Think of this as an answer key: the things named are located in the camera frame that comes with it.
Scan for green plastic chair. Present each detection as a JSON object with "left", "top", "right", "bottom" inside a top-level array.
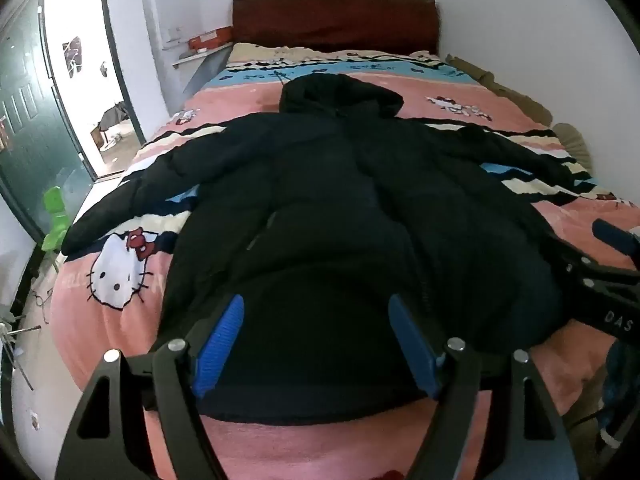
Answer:
[{"left": 41, "top": 186, "right": 71, "bottom": 261}]

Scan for dark cloth pile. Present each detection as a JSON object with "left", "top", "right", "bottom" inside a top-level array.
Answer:
[{"left": 99, "top": 102, "right": 132, "bottom": 132}]

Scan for green door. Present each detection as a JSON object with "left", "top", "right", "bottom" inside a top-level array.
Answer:
[{"left": 0, "top": 5, "right": 96, "bottom": 241}]

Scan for metal tripod stand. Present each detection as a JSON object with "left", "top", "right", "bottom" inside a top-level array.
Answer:
[{"left": 0, "top": 317, "right": 43, "bottom": 392}]

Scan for olive ribbed cloth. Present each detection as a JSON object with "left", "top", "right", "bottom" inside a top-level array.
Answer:
[{"left": 552, "top": 122, "right": 597, "bottom": 176}]

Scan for wall poster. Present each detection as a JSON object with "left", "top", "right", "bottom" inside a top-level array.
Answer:
[{"left": 62, "top": 36, "right": 83, "bottom": 76}]

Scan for orange box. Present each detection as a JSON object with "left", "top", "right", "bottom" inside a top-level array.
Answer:
[{"left": 187, "top": 27, "right": 234, "bottom": 53}]

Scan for grey bedside shelf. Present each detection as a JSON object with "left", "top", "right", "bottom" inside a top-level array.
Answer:
[{"left": 172, "top": 42, "right": 233, "bottom": 96}]

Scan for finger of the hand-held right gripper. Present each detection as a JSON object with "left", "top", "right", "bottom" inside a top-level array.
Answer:
[
  {"left": 545, "top": 232, "right": 640, "bottom": 293},
  {"left": 592, "top": 219, "right": 640, "bottom": 257}
]

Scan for pink striped printed blanket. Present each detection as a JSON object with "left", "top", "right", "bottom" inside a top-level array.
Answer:
[{"left": 50, "top": 42, "right": 640, "bottom": 480}]

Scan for black hooded puffer jacket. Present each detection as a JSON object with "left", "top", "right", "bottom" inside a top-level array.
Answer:
[{"left": 61, "top": 74, "right": 576, "bottom": 423}]

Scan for dark red headboard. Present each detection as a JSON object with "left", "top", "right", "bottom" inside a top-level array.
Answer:
[{"left": 231, "top": 0, "right": 441, "bottom": 56}]

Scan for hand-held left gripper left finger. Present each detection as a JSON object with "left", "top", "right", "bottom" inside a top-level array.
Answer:
[{"left": 54, "top": 294, "right": 246, "bottom": 480}]

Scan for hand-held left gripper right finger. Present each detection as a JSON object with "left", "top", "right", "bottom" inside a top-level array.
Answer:
[{"left": 387, "top": 294, "right": 583, "bottom": 480}]

